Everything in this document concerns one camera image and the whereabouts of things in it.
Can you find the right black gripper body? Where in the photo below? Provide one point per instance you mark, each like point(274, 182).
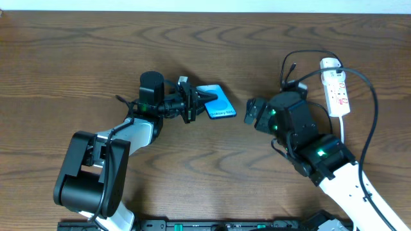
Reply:
point(259, 113)

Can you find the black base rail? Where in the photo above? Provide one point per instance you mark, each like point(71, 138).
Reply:
point(162, 225)

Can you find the white power strip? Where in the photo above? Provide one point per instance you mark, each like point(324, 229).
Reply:
point(335, 93)

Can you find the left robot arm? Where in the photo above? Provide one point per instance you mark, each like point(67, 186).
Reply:
point(92, 177)

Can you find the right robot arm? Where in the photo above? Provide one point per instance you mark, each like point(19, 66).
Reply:
point(323, 158)

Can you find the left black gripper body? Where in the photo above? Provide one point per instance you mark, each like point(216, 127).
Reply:
point(187, 103)

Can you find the blue Galaxy smartphone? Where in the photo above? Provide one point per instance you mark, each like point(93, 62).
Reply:
point(219, 108)

